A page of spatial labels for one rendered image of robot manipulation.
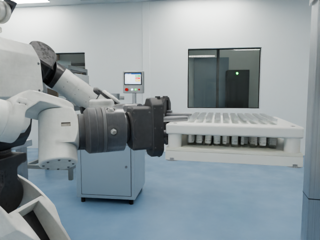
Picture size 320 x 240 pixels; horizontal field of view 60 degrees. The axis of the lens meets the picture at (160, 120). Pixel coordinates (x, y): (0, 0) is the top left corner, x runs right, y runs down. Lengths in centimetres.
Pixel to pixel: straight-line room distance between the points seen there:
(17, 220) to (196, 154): 50
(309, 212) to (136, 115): 53
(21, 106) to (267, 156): 42
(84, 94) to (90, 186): 206
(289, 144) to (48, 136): 42
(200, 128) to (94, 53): 535
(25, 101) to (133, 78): 267
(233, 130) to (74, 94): 66
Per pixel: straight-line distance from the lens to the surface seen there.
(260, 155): 53
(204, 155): 53
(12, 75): 81
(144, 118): 54
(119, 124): 51
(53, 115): 52
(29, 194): 95
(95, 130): 50
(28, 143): 165
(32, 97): 51
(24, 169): 168
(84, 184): 303
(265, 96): 553
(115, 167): 287
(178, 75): 541
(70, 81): 103
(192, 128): 52
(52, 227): 91
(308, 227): 87
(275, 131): 53
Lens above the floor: 112
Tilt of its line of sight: 5 degrees down
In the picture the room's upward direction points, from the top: straight up
